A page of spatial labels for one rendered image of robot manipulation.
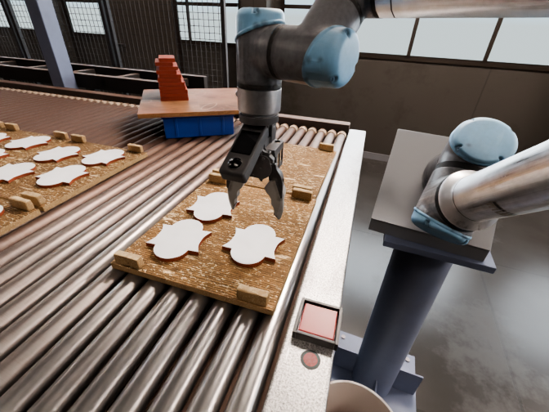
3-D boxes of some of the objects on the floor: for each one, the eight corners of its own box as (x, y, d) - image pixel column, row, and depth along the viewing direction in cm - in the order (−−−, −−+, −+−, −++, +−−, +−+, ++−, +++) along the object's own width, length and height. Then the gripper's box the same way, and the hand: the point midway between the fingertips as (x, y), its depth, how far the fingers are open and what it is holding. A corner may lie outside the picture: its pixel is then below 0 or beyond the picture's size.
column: (413, 357, 142) (492, 209, 96) (416, 446, 112) (531, 291, 66) (336, 330, 153) (373, 185, 107) (320, 405, 123) (361, 247, 77)
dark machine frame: (216, 197, 264) (207, 76, 209) (194, 220, 233) (176, 84, 178) (-17, 150, 333) (-70, 49, 279) (-59, 162, 302) (-128, 51, 247)
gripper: (308, 111, 54) (299, 206, 65) (230, 102, 57) (234, 193, 68) (296, 123, 47) (288, 227, 58) (209, 112, 50) (217, 212, 61)
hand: (254, 212), depth 60 cm, fingers open, 9 cm apart
